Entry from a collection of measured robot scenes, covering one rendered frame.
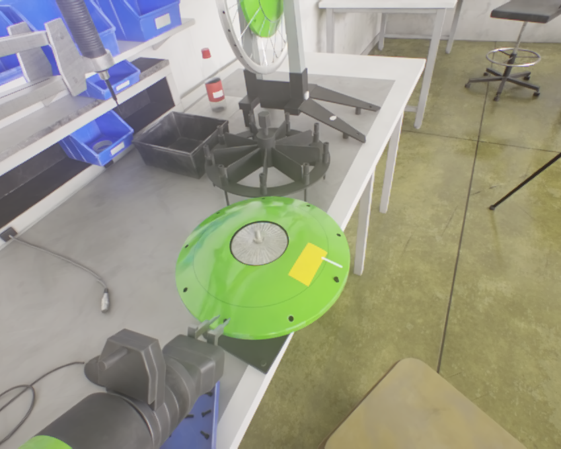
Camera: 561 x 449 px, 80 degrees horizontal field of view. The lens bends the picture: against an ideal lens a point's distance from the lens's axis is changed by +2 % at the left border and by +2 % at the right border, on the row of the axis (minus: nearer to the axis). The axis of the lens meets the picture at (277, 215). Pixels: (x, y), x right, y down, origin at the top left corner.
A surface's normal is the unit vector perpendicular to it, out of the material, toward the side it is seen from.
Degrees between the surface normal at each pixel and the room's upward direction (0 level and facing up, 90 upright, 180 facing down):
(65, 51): 90
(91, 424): 37
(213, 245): 11
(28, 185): 0
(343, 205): 0
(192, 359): 32
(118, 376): 55
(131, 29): 92
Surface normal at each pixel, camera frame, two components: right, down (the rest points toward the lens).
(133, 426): 0.70, -0.63
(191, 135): -0.45, 0.61
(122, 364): -0.33, 0.15
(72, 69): 0.99, -0.05
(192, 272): -0.46, -0.54
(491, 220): -0.11, -0.72
